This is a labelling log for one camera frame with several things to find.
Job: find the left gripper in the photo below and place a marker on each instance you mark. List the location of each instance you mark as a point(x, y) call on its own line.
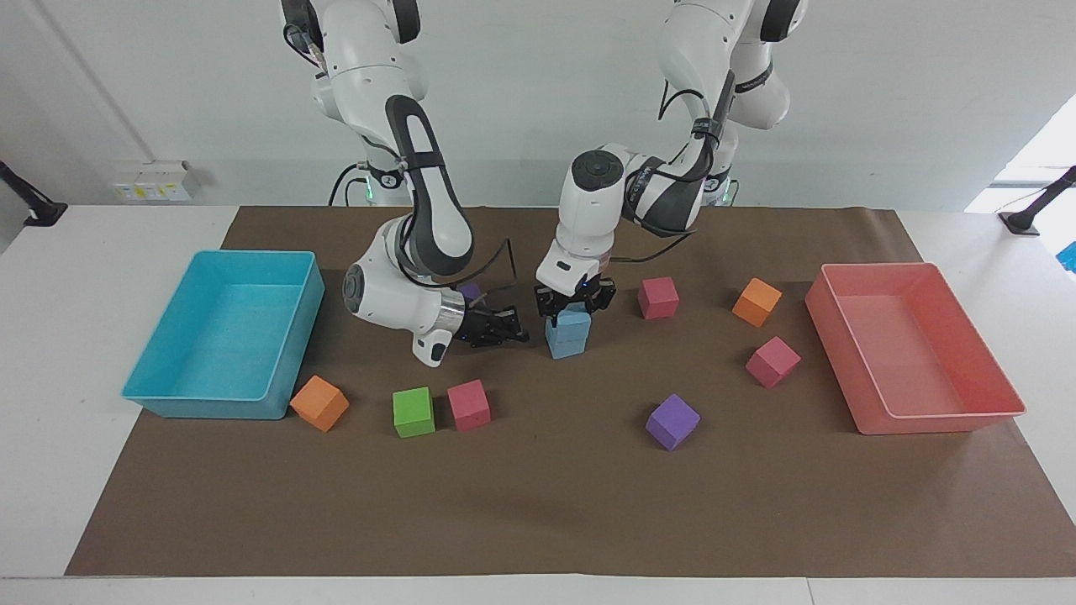
point(582, 292)

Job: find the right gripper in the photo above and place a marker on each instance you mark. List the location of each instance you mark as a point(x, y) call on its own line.
point(475, 326)

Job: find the blue foam block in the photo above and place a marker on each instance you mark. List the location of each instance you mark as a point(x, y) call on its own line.
point(573, 319)
point(568, 343)

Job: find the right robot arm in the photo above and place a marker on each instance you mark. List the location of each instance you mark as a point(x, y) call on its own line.
point(437, 210)

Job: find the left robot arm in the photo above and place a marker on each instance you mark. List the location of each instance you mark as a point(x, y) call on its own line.
point(588, 210)

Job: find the purple foam block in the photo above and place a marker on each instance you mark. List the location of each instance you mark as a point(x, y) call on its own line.
point(471, 291)
point(672, 422)

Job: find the pink foam block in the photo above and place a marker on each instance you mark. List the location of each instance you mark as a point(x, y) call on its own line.
point(772, 362)
point(469, 406)
point(658, 298)

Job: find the green foam block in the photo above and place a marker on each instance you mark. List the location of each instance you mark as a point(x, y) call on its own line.
point(414, 412)

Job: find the orange foam block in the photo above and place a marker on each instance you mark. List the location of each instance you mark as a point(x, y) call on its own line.
point(756, 302)
point(319, 403)

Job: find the cyan plastic bin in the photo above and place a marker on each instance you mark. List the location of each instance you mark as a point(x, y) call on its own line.
point(227, 336)

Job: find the pink plastic bin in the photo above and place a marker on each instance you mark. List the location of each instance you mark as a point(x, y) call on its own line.
point(912, 344)

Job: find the black stand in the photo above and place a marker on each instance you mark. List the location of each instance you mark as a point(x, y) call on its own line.
point(38, 210)
point(1030, 214)

